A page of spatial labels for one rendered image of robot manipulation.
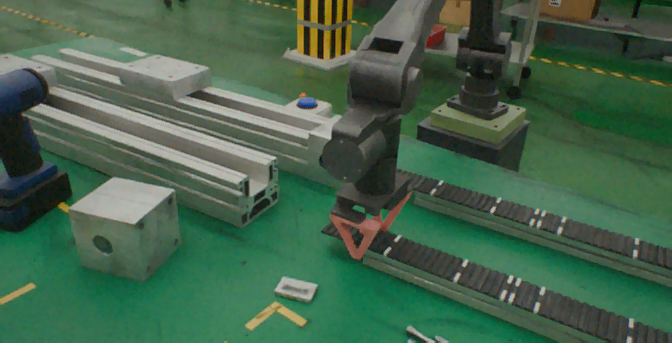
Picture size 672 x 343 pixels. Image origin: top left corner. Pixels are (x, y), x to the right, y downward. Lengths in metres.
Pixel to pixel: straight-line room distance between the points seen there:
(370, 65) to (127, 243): 0.39
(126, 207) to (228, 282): 0.17
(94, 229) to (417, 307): 0.43
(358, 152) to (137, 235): 0.31
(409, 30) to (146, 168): 0.51
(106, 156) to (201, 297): 0.39
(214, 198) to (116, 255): 0.18
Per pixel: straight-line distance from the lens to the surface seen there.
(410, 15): 0.68
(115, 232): 0.74
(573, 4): 5.56
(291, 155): 0.97
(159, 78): 1.13
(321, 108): 1.12
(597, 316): 0.73
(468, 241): 0.84
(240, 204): 0.82
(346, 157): 0.59
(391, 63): 0.62
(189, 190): 0.89
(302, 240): 0.81
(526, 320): 0.72
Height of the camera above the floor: 1.26
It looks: 28 degrees down
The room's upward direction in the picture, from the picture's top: 2 degrees clockwise
